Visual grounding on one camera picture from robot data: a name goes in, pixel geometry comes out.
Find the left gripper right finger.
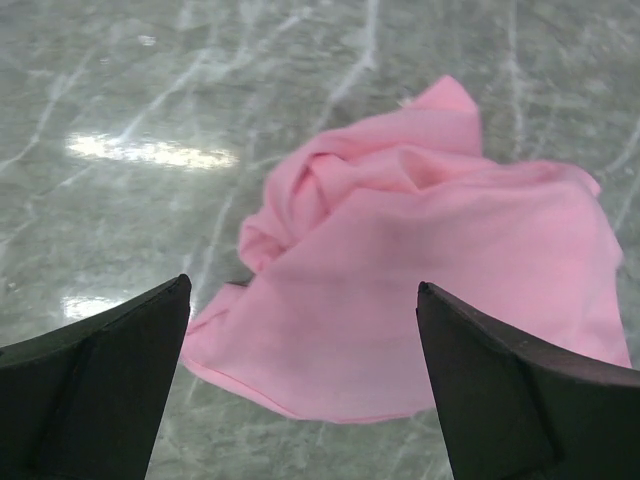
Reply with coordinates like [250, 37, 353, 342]
[417, 282, 639, 480]

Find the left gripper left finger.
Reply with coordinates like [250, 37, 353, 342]
[1, 274, 191, 480]

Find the pink t shirt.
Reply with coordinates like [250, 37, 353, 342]
[181, 76, 630, 423]

